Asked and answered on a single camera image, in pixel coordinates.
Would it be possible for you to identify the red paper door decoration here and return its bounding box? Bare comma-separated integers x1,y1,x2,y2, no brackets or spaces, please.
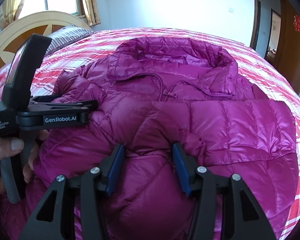
293,15,300,33

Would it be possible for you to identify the striped grey pillow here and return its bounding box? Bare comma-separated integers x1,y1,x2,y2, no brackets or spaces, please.
45,25,94,55

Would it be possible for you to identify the cream wooden headboard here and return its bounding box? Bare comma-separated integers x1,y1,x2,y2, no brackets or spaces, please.
0,11,91,69

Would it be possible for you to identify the yellow curtain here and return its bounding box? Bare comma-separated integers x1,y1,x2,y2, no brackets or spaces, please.
0,0,24,30
83,0,101,26

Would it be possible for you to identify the red white plaid bedsheet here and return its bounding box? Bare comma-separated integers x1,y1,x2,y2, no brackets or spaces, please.
0,27,300,240

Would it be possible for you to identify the magenta puffer jacket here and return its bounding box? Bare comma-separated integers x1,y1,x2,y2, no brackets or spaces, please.
0,36,300,240

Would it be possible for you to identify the right yellow curtain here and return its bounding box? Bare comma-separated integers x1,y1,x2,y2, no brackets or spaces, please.
83,0,101,26

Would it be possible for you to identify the brown wooden door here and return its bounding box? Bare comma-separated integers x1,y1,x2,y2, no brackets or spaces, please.
277,0,300,94

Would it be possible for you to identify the left yellow curtain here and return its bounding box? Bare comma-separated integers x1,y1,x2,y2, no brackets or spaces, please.
0,0,24,30

